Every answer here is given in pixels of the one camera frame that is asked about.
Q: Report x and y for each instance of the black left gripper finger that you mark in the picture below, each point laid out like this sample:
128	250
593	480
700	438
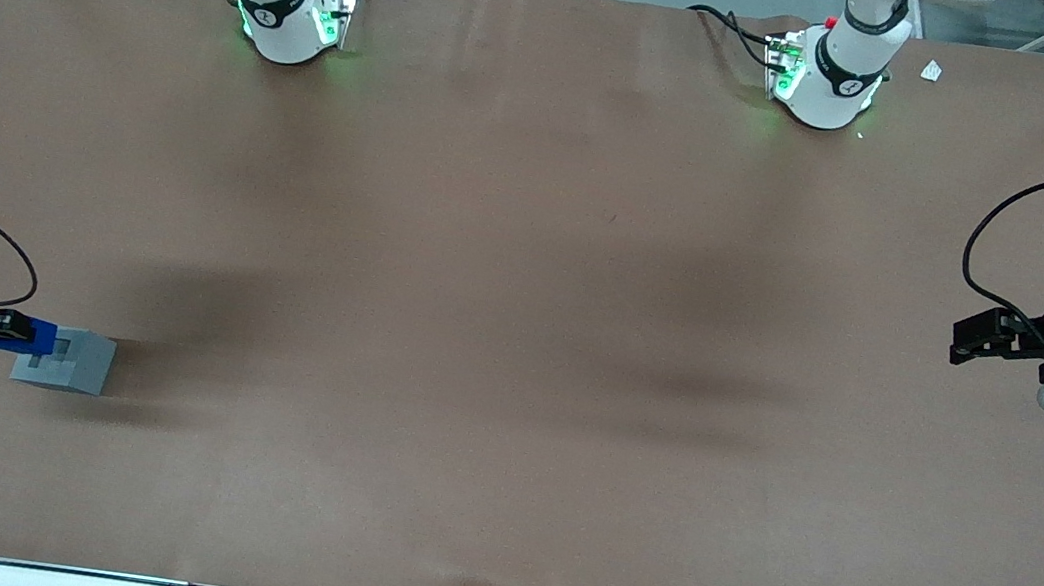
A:
988	351
997	325

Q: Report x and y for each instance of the blue plastic part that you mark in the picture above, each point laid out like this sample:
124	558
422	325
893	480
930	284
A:
44	338

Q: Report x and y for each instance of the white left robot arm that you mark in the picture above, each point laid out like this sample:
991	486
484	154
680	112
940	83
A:
838	72

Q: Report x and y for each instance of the gray square base block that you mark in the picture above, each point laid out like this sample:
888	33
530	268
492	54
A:
84	362

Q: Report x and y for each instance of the red base button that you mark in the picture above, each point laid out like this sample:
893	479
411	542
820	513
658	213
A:
831	22

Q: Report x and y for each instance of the white paper scrap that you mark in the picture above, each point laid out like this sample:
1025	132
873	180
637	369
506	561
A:
931	71

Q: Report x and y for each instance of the brown table cover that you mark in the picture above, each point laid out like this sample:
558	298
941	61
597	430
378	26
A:
517	333

